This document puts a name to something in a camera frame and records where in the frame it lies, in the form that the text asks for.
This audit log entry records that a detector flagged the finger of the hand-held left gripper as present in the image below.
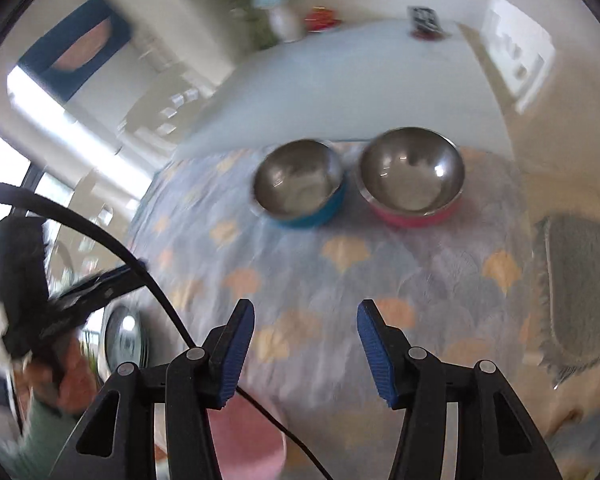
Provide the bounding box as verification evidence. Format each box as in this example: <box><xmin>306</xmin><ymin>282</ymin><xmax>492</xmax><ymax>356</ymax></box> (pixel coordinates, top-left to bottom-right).
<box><xmin>55</xmin><ymin>257</ymin><xmax>149</xmax><ymax>321</ymax></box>

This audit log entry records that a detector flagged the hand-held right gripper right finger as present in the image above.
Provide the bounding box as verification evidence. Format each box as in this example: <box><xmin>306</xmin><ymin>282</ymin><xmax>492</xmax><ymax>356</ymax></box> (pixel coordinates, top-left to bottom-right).
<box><xmin>356</xmin><ymin>299</ymin><xmax>563</xmax><ymax>480</ymax></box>

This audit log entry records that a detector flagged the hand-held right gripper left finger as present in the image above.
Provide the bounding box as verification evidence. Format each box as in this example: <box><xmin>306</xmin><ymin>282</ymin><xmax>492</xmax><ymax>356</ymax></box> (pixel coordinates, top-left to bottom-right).
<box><xmin>62</xmin><ymin>298</ymin><xmax>257</xmax><ymax>480</ymax></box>

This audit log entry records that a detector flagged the small blue floral plate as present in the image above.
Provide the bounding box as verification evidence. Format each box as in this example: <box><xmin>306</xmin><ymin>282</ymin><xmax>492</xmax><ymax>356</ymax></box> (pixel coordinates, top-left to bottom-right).
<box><xmin>104</xmin><ymin>307</ymin><xmax>143</xmax><ymax>372</ymax></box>

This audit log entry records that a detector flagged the large blue floral plate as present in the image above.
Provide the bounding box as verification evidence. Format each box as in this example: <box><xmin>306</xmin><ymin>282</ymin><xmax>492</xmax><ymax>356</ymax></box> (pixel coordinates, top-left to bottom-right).
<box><xmin>102</xmin><ymin>305</ymin><xmax>149</xmax><ymax>376</ymax></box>

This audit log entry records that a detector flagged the pink cartoon bowl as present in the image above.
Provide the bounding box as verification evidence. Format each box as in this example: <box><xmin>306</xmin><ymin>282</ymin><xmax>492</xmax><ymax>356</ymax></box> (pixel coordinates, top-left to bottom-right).
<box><xmin>204</xmin><ymin>400</ymin><xmax>287</xmax><ymax>480</ymax></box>

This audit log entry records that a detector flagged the pink steel bowl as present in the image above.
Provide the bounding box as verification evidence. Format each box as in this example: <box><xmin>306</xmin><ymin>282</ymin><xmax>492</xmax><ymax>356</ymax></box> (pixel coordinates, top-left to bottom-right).
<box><xmin>357</xmin><ymin>127</ymin><xmax>466</xmax><ymax>228</ymax></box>

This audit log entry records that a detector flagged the blue steel bowl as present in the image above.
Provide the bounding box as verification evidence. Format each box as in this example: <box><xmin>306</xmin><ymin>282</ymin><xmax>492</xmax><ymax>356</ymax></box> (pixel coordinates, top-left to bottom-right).
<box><xmin>251</xmin><ymin>139</ymin><xmax>348</xmax><ymax>230</ymax></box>

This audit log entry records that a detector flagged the person's left hand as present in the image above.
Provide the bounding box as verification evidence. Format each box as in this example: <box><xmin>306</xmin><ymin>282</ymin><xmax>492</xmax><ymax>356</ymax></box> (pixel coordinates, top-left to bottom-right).
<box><xmin>24</xmin><ymin>335</ymin><xmax>99</xmax><ymax>413</ymax></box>

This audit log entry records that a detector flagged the grey leaf-patterned tablecloth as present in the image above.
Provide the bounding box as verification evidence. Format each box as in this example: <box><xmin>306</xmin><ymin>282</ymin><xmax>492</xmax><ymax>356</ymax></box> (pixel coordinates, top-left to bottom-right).
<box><xmin>125</xmin><ymin>140</ymin><xmax>546</xmax><ymax>480</ymax></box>

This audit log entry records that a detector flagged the white cutout-back chair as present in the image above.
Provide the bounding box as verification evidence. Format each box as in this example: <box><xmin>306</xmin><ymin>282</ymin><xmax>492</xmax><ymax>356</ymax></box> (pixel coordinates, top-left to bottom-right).
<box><xmin>117</xmin><ymin>77</ymin><xmax>216</xmax><ymax>147</ymax></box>
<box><xmin>480</xmin><ymin>0</ymin><xmax>555</xmax><ymax>113</ymax></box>

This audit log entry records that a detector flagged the grey fringed rug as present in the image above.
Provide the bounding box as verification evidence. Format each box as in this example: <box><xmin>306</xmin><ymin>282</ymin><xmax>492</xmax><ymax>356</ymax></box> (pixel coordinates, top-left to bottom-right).
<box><xmin>532</xmin><ymin>214</ymin><xmax>600</xmax><ymax>386</ymax></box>

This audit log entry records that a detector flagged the glass vase with green stems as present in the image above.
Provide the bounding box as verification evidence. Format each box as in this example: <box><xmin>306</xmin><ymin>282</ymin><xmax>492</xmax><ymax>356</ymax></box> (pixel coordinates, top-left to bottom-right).
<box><xmin>227</xmin><ymin>0</ymin><xmax>277</xmax><ymax>52</ymax></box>

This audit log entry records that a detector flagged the white ceramic vase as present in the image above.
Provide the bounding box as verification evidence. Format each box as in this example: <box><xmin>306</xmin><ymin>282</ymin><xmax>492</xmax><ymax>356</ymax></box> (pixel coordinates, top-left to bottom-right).
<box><xmin>267</xmin><ymin>5</ymin><xmax>303</xmax><ymax>43</ymax></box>

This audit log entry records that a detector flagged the red lidded teacup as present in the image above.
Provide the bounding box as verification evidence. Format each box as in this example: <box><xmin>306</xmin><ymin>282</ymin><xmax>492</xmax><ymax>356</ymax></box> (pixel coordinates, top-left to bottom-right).
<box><xmin>305</xmin><ymin>7</ymin><xmax>342</xmax><ymax>31</ymax></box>

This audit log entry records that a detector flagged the black phone stand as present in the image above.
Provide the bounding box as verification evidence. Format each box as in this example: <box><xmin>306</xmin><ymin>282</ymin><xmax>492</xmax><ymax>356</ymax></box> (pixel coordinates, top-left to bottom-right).
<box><xmin>407</xmin><ymin>5</ymin><xmax>451</xmax><ymax>41</ymax></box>

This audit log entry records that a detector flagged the black cable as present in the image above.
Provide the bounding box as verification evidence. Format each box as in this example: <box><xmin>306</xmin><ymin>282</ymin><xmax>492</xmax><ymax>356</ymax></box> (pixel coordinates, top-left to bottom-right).
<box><xmin>0</xmin><ymin>179</ymin><xmax>332</xmax><ymax>480</ymax></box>

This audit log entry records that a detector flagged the blue wall picture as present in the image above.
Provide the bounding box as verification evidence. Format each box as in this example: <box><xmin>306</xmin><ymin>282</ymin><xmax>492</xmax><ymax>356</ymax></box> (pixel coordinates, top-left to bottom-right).
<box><xmin>19</xmin><ymin>0</ymin><xmax>133</xmax><ymax>103</ymax></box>

